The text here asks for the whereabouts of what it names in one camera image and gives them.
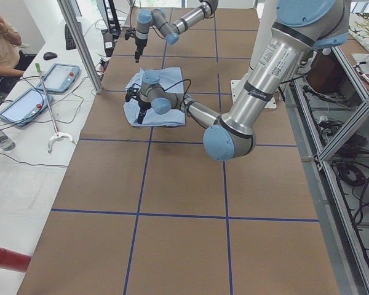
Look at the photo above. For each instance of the near teach pendant tablet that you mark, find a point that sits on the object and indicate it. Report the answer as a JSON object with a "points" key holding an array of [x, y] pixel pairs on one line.
{"points": [[26, 107]]}

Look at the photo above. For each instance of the aluminium frame post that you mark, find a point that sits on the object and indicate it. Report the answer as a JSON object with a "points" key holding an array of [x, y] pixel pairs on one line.
{"points": [[71, 20]]}

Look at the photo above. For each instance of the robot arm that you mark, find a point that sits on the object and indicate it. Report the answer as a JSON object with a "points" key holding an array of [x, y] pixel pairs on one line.
{"points": [[170, 31], [299, 26]]}

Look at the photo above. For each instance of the far teach pendant tablet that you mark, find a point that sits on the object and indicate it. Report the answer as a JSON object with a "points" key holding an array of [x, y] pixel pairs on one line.
{"points": [[59, 77]]}

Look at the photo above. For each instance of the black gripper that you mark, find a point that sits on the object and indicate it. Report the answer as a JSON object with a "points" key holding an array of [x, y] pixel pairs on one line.
{"points": [[139, 44], [143, 106]]}

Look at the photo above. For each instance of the red cylinder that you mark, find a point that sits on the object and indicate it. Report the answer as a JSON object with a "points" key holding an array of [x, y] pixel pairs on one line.
{"points": [[11, 260]]}

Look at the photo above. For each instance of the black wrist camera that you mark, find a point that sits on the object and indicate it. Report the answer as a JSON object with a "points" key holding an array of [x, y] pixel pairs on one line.
{"points": [[130, 33], [132, 93]]}

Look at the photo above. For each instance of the aluminium frame rack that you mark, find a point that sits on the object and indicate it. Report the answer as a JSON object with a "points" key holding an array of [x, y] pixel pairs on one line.
{"points": [[328, 100]]}

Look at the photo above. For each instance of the clear water bottle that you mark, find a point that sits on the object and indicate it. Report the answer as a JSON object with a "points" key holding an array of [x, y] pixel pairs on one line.
{"points": [[6, 144]]}

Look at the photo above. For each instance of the reacher grabber stick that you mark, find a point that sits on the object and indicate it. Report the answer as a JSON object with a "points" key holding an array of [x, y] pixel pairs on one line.
{"points": [[57, 133]]}

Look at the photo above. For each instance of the black power adapter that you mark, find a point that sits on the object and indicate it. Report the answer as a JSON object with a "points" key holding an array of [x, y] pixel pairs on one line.
{"points": [[108, 44]]}

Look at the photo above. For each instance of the light blue t-shirt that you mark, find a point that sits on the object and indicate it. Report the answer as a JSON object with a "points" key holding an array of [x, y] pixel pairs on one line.
{"points": [[164, 89]]}

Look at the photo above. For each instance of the teach pendant tablet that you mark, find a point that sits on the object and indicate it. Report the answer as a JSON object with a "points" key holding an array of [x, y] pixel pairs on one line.
{"points": [[59, 77], [26, 107]]}

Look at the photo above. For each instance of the black keyboard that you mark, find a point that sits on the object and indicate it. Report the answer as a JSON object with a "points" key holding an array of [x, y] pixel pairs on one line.
{"points": [[69, 41]]}

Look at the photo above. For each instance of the black computer mouse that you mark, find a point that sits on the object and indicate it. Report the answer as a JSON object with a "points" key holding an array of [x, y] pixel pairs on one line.
{"points": [[49, 56]]}

